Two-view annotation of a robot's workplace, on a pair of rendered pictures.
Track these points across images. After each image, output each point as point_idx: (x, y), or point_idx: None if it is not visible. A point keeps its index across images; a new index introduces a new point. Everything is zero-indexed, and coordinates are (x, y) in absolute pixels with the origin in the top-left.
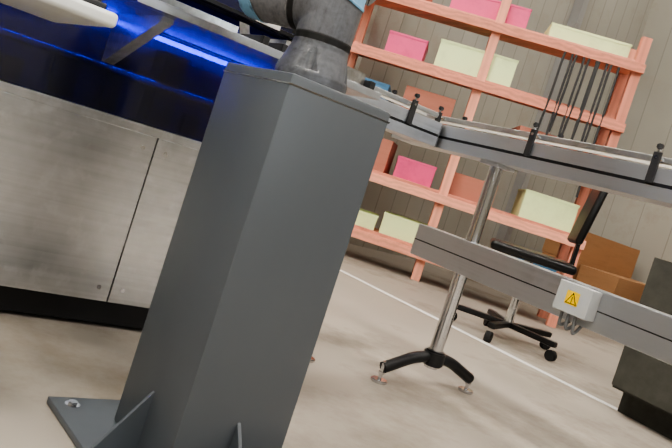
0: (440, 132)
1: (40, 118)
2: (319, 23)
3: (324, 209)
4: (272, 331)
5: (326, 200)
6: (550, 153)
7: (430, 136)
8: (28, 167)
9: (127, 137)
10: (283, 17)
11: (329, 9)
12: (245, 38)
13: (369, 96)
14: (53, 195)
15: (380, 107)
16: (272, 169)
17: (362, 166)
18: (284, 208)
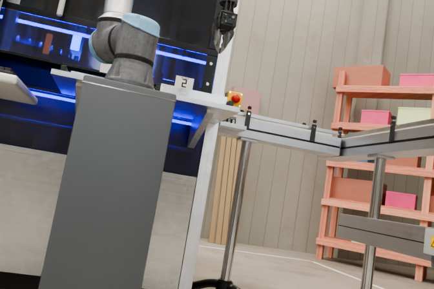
0: (341, 145)
1: (41, 165)
2: (121, 47)
3: (130, 168)
4: (99, 264)
5: (130, 160)
6: (405, 134)
7: (333, 148)
8: (35, 196)
9: None
10: (110, 53)
11: (125, 37)
12: None
13: (230, 110)
14: (53, 212)
15: (287, 133)
16: (78, 140)
17: (158, 134)
18: (93, 168)
